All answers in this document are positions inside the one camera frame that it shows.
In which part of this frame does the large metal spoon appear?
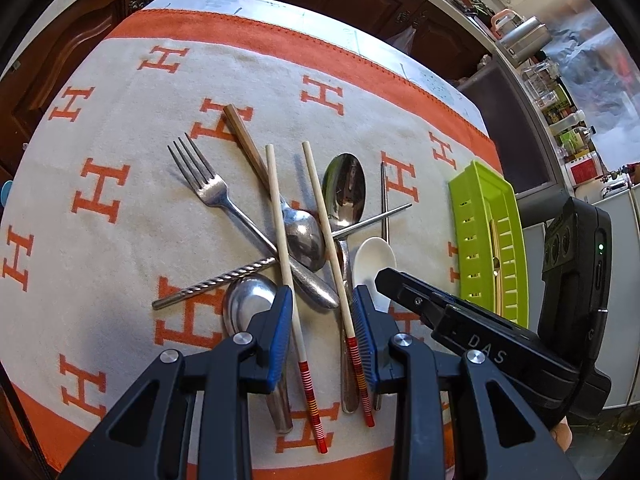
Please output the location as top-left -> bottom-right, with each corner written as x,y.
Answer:
322,152 -> 368,415

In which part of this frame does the green plastic utensil tray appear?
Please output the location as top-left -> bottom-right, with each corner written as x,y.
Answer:
447,160 -> 530,326

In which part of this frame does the red box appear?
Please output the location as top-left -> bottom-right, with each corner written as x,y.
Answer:
570,152 -> 603,186

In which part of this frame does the smooth metal chopstick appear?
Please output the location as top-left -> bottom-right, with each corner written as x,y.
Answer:
380,161 -> 392,242
331,202 -> 414,240

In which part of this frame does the stainless steel kettle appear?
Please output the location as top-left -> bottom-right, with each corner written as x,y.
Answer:
500,15 -> 553,63

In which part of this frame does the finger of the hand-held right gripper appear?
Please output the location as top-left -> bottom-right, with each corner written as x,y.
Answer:
375,267 -> 456,332

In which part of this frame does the glass jar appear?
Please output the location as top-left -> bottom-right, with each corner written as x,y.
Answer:
522,57 -> 561,103

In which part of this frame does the crumpled plastic wall sheet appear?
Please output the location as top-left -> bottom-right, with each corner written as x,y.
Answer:
545,0 -> 640,171

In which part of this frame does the light red-tipped chopstick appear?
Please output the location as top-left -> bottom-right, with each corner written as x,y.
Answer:
264,143 -> 330,455
301,141 -> 377,429

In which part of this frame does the white ceramic spoon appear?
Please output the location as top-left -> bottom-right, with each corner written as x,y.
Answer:
352,236 -> 398,313

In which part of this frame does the metal fork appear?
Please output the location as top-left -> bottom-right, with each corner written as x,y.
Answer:
167,132 -> 341,310

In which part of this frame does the orange and beige printed blanket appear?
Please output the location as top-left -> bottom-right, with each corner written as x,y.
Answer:
0,7 -> 503,480

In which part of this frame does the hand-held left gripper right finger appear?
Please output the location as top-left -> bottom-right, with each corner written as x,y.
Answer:
351,285 -> 583,480

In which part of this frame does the white plastic bag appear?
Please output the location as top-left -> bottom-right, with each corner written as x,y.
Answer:
387,22 -> 418,56

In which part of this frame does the metal spoon with brown handle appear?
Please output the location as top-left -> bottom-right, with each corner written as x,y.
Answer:
222,104 -> 328,272

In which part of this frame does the twisted metal chopstick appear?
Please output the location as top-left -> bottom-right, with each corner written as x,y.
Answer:
151,256 -> 277,311

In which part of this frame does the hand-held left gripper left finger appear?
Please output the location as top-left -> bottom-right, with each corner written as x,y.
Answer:
57,285 -> 296,480

